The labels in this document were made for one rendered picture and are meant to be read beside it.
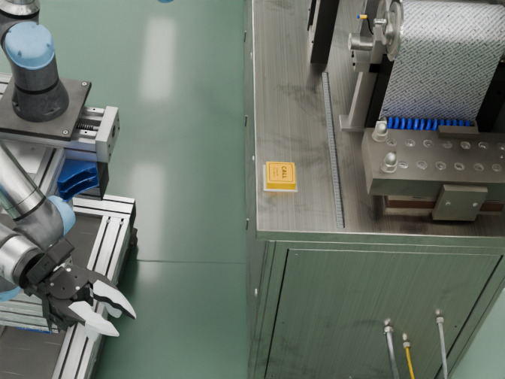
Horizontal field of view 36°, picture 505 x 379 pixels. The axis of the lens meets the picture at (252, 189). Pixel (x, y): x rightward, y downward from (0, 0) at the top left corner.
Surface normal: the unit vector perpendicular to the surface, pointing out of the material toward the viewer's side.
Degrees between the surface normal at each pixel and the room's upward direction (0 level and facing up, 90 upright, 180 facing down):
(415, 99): 90
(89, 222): 0
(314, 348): 90
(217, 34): 0
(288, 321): 90
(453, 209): 90
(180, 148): 0
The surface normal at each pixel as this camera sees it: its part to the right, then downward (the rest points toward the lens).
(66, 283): 0.14, -0.72
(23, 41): 0.14, -0.54
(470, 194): 0.01, 0.77
